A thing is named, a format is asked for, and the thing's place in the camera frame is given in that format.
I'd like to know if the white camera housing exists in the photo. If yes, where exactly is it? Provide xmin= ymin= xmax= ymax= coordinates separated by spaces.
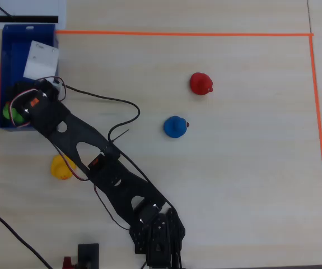
xmin=22 ymin=40 xmax=60 ymax=84

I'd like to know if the blue rubber duck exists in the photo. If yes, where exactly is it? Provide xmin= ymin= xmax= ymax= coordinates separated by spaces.
xmin=163 ymin=115 xmax=190 ymax=139

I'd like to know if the black camera stand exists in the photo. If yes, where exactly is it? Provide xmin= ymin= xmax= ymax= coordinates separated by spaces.
xmin=77 ymin=243 xmax=100 ymax=269

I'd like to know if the green rubber duck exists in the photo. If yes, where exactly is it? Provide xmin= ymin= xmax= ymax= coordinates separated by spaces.
xmin=2 ymin=103 xmax=26 ymax=127

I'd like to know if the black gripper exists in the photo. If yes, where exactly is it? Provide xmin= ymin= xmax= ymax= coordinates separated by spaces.
xmin=7 ymin=78 xmax=62 ymax=127

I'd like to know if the blue plastic box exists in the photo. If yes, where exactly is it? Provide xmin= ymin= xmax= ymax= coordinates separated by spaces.
xmin=0 ymin=24 xmax=60 ymax=132

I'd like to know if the black flat strip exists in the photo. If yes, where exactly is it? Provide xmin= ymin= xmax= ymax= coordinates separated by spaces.
xmin=0 ymin=16 xmax=59 ymax=24

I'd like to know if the black camera cable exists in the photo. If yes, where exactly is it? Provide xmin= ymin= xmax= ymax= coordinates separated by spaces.
xmin=64 ymin=85 xmax=141 ymax=146

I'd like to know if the black stand cable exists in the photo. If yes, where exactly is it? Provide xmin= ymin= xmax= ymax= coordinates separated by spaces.
xmin=0 ymin=202 xmax=54 ymax=269

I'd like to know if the yellow rubber duck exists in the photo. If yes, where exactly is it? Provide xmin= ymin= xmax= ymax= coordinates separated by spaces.
xmin=50 ymin=154 xmax=77 ymax=181

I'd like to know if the red rubber duck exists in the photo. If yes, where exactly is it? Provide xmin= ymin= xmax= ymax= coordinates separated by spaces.
xmin=189 ymin=72 xmax=214 ymax=96

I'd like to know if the thin black cable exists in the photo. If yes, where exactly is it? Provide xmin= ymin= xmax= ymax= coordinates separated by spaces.
xmin=0 ymin=0 xmax=15 ymax=18

